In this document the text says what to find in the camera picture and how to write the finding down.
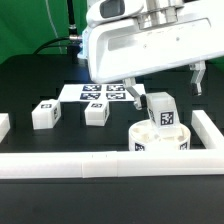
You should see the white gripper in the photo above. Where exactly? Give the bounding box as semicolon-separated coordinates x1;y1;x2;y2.
88;10;224;110

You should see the white round stool seat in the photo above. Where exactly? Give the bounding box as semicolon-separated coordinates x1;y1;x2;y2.
128;120;191;151

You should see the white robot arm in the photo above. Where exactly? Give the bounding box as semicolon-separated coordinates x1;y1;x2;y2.
86;0;224;109

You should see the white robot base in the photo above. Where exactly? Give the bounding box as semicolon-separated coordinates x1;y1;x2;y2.
78;27;91;59

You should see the white marker sheet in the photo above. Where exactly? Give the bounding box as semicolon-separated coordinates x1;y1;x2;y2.
59;84;134;102

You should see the white right fence rail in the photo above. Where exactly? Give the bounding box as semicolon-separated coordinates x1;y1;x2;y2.
191;110;224;150

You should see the white fence rail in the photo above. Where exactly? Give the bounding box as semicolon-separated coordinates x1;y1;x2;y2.
0;149;224;179
191;110;224;150
0;113;10;143

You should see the white front fence rail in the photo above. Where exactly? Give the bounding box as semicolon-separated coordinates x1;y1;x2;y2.
0;149;224;179

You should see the black cable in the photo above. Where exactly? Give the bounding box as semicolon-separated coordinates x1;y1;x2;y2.
33;0;83;55

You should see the white left fence rail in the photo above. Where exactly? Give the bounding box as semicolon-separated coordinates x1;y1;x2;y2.
0;113;10;143

